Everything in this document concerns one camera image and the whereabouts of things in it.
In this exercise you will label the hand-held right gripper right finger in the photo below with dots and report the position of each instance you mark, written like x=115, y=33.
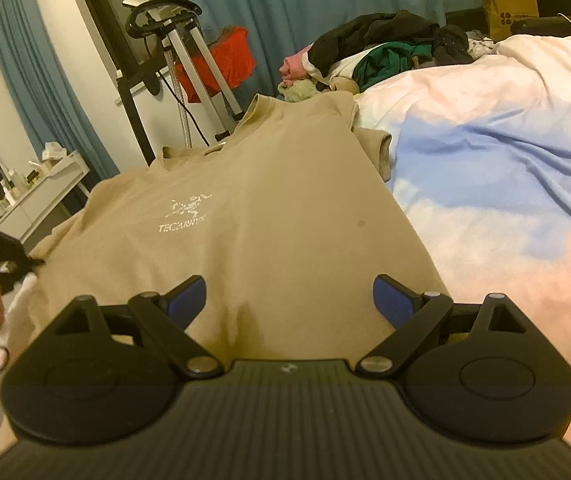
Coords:
x=388, y=301

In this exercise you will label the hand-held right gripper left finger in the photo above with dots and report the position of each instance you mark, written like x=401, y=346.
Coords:
x=189, y=296

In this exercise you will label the tan printed t-shirt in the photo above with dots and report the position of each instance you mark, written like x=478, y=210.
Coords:
x=265, y=200

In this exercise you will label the group of small bottles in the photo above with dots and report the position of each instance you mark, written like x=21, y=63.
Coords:
x=13, y=185

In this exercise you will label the white dresser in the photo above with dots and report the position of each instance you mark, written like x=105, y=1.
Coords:
x=40, y=195

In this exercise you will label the tissue box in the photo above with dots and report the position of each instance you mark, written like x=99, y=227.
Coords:
x=53, y=154

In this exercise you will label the pastel pink blue duvet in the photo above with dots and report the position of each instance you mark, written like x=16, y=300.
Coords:
x=490, y=160

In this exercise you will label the narrow blue curtain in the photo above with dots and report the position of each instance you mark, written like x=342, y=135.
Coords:
x=30, y=60

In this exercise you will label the pale green plush cloth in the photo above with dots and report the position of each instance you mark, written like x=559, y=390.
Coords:
x=298, y=91

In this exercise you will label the cream garment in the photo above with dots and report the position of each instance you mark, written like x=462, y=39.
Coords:
x=338, y=72

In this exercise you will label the red cloth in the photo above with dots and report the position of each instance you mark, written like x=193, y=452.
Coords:
x=225, y=60

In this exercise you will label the green garment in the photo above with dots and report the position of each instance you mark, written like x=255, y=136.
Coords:
x=390, y=60

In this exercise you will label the pink cloth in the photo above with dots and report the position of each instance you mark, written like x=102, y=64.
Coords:
x=296, y=65

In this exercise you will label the dark grey garment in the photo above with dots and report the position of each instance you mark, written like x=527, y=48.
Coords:
x=453, y=42

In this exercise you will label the wide blue curtain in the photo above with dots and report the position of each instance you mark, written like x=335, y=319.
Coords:
x=290, y=5

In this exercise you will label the brown paper bag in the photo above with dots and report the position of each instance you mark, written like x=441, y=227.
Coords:
x=508, y=7

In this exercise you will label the black sofa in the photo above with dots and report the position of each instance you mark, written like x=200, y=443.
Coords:
x=565, y=10

